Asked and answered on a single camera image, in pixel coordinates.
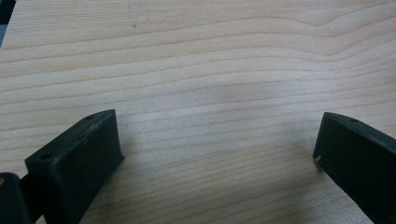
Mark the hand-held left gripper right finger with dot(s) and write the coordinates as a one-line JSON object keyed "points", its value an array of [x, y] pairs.
{"points": [[358, 161]]}

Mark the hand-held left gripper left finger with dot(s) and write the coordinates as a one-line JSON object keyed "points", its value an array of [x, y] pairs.
{"points": [[74, 165]]}

